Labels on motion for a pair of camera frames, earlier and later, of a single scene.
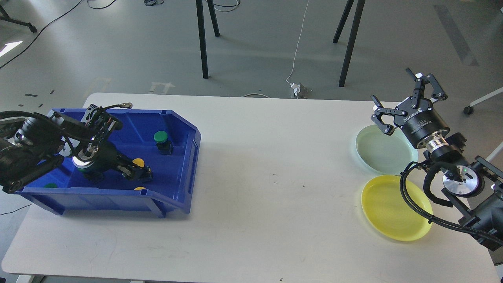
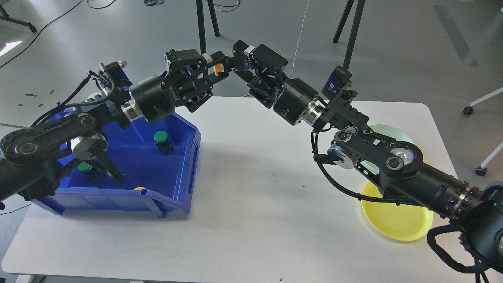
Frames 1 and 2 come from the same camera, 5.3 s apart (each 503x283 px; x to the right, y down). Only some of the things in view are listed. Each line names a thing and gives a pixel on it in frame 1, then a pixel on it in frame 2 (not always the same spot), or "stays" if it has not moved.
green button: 92,177 stays
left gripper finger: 130,170 -> 191,59
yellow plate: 388,209 stays
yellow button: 138,162 -> 218,68
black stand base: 4,15 stays
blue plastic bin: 162,140 stays
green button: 164,145 stays
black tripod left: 200,16 stays
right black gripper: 421,120 -> 288,98
